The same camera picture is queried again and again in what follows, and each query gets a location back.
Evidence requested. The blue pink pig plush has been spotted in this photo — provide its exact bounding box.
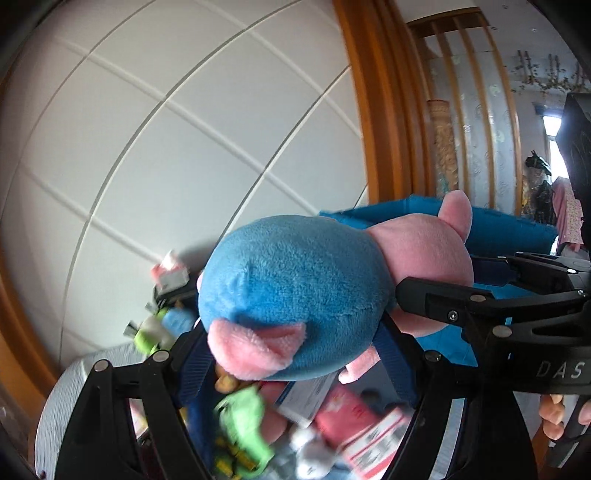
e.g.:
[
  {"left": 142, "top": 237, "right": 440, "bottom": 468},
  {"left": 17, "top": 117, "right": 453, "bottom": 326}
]
[{"left": 197, "top": 189, "right": 476, "bottom": 385}]

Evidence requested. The pink white tissue bundle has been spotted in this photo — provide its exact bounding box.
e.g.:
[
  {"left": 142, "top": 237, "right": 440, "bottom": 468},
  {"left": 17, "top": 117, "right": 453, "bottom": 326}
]
[{"left": 341, "top": 408, "right": 410, "bottom": 479}]

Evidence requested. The person's right hand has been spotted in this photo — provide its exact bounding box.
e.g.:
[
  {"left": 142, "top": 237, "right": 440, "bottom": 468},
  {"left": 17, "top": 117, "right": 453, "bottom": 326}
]
[{"left": 539, "top": 394, "right": 591, "bottom": 440}]

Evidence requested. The blue plastic storage bin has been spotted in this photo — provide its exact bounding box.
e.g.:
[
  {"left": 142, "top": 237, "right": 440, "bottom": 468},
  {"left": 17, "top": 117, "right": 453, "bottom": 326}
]
[{"left": 318, "top": 193, "right": 560, "bottom": 368}]

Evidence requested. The green frog plush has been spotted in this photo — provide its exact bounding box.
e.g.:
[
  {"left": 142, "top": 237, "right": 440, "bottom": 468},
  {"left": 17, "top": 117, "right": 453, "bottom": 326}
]
[{"left": 123, "top": 315, "right": 175, "bottom": 356}]

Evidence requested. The light blue plastic hanger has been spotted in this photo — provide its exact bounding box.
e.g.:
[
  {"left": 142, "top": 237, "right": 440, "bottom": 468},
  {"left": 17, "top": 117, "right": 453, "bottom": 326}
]
[{"left": 161, "top": 307, "right": 197, "bottom": 338}]

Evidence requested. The green cloth plush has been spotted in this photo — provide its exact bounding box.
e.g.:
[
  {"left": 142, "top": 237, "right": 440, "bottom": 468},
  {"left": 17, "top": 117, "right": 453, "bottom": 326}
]
[{"left": 214, "top": 385, "right": 274, "bottom": 479}]

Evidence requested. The pink tissue pack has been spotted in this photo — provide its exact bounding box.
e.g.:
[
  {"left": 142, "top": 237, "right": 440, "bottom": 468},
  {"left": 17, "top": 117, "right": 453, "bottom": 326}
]
[{"left": 314, "top": 383, "right": 381, "bottom": 449}]

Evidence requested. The black box on bed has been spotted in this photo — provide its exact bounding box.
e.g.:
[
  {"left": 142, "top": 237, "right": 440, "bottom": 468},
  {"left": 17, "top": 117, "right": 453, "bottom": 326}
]
[{"left": 153, "top": 275, "right": 198, "bottom": 312}]

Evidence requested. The small tissue box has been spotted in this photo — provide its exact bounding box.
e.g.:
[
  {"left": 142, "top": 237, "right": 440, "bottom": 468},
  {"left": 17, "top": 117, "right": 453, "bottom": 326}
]
[{"left": 150, "top": 251, "right": 189, "bottom": 295}]

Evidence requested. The rolled patterned rug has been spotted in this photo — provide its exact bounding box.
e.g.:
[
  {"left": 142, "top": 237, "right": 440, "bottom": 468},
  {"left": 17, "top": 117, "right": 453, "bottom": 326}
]
[{"left": 428, "top": 99, "right": 459, "bottom": 198}]

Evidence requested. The white blue mask box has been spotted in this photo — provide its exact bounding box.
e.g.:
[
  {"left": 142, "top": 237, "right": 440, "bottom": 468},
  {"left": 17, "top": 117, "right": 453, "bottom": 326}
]
[{"left": 274, "top": 372, "right": 338, "bottom": 428}]

